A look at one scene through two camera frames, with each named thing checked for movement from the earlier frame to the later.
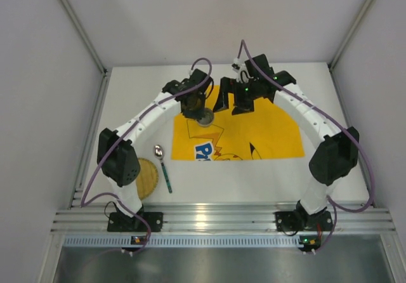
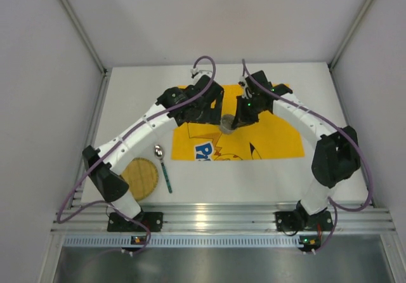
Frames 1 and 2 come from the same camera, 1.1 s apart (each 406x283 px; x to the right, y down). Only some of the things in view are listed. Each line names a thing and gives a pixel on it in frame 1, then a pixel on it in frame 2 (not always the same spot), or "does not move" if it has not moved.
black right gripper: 236,96 → 242,112
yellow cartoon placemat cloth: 269,132 does not move
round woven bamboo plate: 147,179 does not move
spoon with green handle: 159,153 does not move
